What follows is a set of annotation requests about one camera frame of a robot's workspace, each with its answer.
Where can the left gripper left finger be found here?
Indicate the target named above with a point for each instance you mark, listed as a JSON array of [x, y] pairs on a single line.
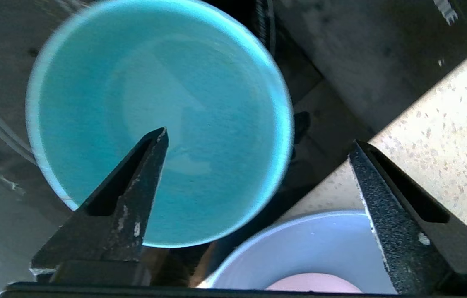
[[117, 223]]

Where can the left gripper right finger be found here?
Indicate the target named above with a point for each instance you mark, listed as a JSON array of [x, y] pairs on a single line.
[[403, 240]]

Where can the small pale pink plate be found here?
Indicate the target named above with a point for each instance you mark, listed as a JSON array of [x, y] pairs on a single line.
[[299, 248]]

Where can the teal bowl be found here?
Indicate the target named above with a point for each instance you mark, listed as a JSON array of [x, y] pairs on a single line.
[[196, 82]]

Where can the black induction cooktop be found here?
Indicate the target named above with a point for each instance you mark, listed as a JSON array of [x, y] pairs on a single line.
[[362, 62]]

